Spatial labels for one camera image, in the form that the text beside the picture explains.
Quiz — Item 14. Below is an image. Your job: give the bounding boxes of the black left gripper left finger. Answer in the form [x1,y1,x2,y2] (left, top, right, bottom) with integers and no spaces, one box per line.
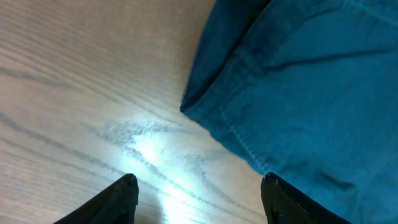
[54,174,139,224]

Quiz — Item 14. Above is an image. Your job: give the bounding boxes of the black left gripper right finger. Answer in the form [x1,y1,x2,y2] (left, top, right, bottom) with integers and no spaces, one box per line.
[261,172,349,224]

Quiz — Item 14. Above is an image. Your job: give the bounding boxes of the dark blue denim shorts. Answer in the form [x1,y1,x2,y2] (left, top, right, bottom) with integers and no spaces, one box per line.
[180,0,397,223]

